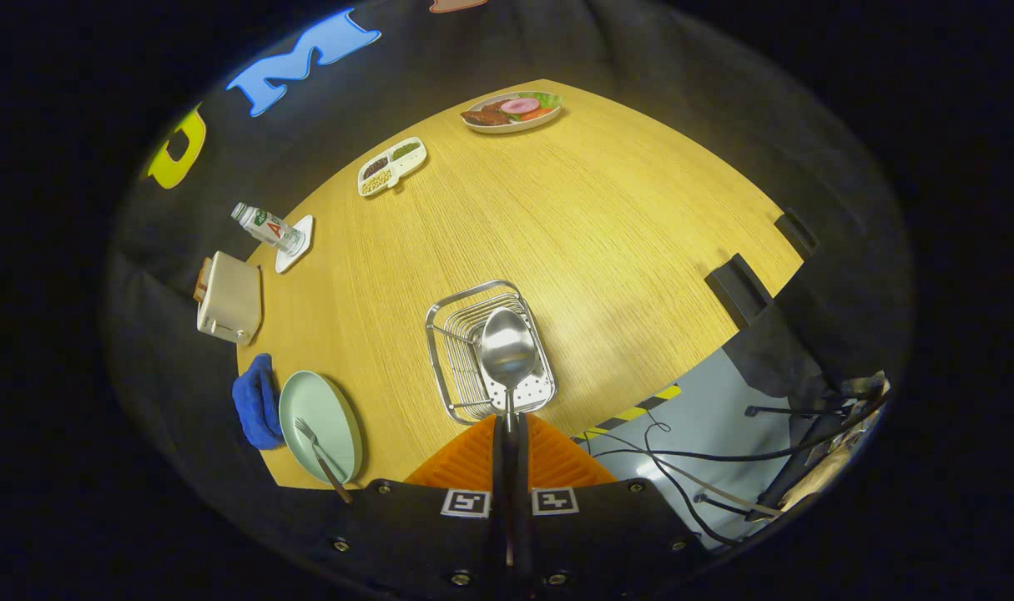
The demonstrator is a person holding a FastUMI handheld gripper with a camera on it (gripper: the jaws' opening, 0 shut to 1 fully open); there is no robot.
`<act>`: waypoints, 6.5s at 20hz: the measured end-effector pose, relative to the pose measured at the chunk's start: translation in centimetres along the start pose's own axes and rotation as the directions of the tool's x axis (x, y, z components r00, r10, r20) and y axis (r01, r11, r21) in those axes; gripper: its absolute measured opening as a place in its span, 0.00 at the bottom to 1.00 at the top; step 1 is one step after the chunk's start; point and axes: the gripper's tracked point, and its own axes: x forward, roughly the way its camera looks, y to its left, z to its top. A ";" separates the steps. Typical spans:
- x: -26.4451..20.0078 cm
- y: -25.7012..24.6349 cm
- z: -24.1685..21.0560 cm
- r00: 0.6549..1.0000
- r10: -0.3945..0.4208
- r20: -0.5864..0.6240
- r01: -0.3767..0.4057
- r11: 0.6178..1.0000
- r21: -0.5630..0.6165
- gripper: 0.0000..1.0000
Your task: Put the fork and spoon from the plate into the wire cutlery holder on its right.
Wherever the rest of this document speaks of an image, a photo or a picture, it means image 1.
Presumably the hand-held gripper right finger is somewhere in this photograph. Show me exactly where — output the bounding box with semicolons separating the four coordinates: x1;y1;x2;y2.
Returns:
513;414;714;601

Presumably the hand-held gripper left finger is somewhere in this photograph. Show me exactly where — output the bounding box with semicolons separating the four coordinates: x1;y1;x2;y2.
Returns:
313;415;509;601

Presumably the metal fork with wooden handle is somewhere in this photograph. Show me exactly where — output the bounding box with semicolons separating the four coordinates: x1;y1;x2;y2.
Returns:
295;417;353;503

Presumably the silver metal spoon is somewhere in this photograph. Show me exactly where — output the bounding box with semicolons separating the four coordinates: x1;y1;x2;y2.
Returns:
480;307;537;568

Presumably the yellow black hazard tape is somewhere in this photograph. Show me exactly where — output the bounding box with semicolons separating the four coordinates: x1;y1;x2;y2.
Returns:
573;384;683;441

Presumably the pale green plate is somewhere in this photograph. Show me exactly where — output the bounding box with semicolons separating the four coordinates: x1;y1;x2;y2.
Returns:
279;370;363;485

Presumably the black floor stand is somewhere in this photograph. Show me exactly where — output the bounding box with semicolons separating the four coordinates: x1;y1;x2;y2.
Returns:
744;392;858;523

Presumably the blue cloth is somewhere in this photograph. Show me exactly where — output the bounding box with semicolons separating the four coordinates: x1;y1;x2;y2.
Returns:
231;353;286;452

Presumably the white toaster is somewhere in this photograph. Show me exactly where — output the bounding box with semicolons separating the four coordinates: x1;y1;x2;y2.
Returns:
196;250;263;346

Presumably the white square coaster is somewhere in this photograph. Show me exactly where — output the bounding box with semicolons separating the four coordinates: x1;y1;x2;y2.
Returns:
275;215;315;275

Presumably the clear plastic drink bottle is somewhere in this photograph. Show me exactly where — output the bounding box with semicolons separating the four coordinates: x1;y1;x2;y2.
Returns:
230;202;305;255

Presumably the white divided dish of beans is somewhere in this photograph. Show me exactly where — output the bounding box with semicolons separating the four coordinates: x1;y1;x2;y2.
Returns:
357;136;428;198

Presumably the white plate of food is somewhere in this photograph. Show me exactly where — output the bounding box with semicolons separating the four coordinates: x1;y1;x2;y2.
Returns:
461;90;563;134

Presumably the black backdrop cloth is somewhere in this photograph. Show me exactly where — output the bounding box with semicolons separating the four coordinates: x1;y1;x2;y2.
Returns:
102;0;916;577

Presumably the thin black cable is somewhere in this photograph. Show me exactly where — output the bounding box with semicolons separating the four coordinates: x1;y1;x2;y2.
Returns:
586;422;741;548

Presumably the grey cable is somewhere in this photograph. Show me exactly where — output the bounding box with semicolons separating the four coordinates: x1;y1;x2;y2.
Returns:
640;455;759;515

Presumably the thick black cable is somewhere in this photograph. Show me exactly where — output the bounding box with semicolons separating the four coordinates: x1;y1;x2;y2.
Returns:
594;391;891;464

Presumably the metal wire basket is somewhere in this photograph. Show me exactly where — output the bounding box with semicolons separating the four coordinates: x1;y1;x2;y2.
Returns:
425;280;557;425

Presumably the black table bracket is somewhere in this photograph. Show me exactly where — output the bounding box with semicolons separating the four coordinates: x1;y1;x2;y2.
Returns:
775;209;818;258
705;253;774;328

